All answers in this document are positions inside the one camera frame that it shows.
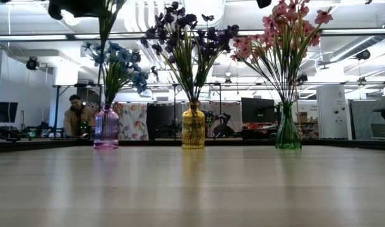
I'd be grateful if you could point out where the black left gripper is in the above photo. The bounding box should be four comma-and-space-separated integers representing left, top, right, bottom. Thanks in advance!
47, 0, 114, 21

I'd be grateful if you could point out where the pink ribbed glass vase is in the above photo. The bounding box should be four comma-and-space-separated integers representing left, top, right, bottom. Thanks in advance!
93, 102, 120, 150

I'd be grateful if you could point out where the green glass vase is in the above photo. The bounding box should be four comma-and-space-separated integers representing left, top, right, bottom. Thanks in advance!
275, 100, 302, 151

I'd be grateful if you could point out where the yellow textured glass vase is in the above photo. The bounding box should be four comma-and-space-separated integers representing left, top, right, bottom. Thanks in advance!
181, 101, 206, 150

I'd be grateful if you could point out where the black crossbar with light strips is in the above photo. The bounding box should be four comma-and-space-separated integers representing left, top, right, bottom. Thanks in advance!
0, 28, 385, 42

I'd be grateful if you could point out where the black computer monitor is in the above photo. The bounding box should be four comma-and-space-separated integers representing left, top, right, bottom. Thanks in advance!
240, 96, 277, 125
0, 101, 19, 125

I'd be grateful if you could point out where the person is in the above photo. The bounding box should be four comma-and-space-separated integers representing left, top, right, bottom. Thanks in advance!
63, 93, 97, 139

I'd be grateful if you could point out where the floral patterned curtain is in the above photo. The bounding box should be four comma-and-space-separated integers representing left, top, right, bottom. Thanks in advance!
115, 102, 148, 141

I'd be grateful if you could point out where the black partition panel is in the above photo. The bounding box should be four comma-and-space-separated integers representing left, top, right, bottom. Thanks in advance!
146, 103, 183, 139

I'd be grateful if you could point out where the grey partition panel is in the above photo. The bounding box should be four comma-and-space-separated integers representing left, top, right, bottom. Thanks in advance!
349, 99, 385, 140

